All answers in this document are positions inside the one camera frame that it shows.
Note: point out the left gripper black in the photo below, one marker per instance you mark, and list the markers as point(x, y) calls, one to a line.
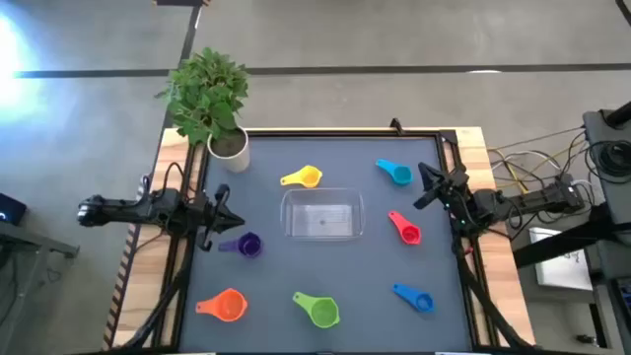
point(207, 217)

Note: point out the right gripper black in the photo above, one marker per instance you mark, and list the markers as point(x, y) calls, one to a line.
point(451, 190)

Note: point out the teal measuring cup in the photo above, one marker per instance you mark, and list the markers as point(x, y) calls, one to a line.
point(401, 174)

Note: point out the purple measuring cup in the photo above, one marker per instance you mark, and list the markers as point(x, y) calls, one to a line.
point(250, 245)

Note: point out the red measuring cup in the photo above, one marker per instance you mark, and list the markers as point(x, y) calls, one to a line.
point(410, 234)

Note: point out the orange measuring cup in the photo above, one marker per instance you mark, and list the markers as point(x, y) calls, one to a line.
point(228, 305)

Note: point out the yellow measuring cup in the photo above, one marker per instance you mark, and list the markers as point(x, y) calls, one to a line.
point(308, 176)

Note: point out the blue measuring cup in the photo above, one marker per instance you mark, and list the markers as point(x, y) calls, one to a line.
point(424, 301)

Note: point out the green measuring cup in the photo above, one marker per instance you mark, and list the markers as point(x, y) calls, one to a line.
point(323, 311)

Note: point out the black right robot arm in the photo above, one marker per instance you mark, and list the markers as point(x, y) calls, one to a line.
point(537, 199)

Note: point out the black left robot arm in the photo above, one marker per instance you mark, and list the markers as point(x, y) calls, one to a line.
point(123, 204)

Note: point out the clear plastic basket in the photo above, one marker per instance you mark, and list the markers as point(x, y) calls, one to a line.
point(323, 214)

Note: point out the white plant pot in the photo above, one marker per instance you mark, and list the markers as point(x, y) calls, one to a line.
point(239, 163)

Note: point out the grey table mat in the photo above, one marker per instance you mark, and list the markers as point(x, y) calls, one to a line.
point(345, 276)

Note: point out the green leafy plant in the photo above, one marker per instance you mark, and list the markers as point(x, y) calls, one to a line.
point(207, 93)

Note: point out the black support beam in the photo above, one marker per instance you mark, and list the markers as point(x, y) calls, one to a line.
point(557, 244)

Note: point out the white paper sheet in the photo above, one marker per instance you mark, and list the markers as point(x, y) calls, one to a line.
point(562, 271)

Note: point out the grey equipment cart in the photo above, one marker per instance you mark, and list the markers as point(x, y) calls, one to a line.
point(616, 207)

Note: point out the grey side table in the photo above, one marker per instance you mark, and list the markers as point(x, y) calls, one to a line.
point(29, 236)

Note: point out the small black floor object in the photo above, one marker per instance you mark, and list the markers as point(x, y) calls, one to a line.
point(585, 339)

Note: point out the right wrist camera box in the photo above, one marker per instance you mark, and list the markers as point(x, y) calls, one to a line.
point(457, 176)

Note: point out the black frame bracket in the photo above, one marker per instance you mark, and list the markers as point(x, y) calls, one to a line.
point(397, 127)

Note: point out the black aluminium rig frame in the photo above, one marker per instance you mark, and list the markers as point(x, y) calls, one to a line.
point(345, 133)

